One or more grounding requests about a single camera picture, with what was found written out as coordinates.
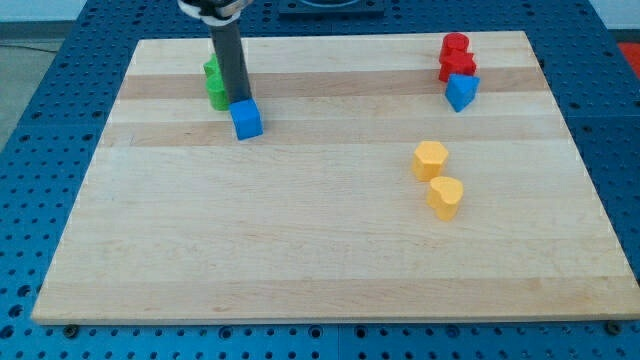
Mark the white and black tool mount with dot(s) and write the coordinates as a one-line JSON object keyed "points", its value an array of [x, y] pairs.
{"points": [[214, 12]]}

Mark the red cylinder block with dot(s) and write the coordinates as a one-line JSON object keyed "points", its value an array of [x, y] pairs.
{"points": [[451, 42]]}

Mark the red object at edge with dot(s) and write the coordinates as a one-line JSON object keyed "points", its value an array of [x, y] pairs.
{"points": [[631, 53]]}

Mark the yellow heart block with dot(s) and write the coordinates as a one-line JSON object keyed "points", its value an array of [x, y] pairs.
{"points": [[444, 196]]}

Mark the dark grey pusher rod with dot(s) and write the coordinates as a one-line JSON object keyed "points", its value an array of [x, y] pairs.
{"points": [[230, 57]]}

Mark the wooden board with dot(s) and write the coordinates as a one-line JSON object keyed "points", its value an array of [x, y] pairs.
{"points": [[321, 219]]}

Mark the green star block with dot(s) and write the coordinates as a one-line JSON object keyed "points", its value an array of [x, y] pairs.
{"points": [[211, 67]]}

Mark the red star block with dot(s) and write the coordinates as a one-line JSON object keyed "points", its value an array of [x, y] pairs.
{"points": [[457, 62]]}

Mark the blue cube block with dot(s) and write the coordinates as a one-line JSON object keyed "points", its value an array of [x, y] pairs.
{"points": [[246, 119]]}

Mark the green cylinder block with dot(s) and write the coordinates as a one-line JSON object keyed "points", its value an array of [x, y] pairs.
{"points": [[216, 93]]}

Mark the yellow hexagon block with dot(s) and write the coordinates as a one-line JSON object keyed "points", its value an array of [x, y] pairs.
{"points": [[429, 159]]}

